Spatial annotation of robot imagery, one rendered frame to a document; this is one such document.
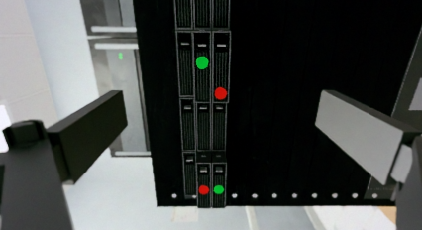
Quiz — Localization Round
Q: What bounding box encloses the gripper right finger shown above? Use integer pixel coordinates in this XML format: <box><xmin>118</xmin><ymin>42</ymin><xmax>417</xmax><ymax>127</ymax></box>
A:
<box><xmin>316</xmin><ymin>90</ymin><xmax>422</xmax><ymax>230</ymax></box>

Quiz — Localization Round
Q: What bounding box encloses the black metal rack frame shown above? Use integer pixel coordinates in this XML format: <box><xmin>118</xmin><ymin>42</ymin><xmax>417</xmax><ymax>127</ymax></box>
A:
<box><xmin>133</xmin><ymin>0</ymin><xmax>422</xmax><ymax>207</ymax></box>

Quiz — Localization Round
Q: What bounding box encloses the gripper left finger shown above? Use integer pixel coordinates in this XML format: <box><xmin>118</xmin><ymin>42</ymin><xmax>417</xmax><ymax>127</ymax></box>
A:
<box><xmin>0</xmin><ymin>90</ymin><xmax>128</xmax><ymax>230</ymax></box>

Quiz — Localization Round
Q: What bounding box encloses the tan wooden board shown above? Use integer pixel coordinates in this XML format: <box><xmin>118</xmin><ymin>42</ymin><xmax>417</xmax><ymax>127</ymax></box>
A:
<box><xmin>378</xmin><ymin>207</ymin><xmax>395</xmax><ymax>226</ymax></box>

